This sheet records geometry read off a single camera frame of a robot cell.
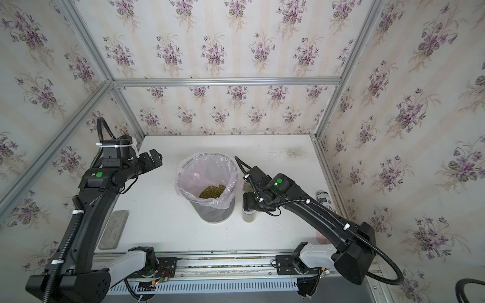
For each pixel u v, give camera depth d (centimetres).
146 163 64
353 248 38
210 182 90
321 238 80
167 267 72
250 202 65
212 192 91
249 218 85
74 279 35
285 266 73
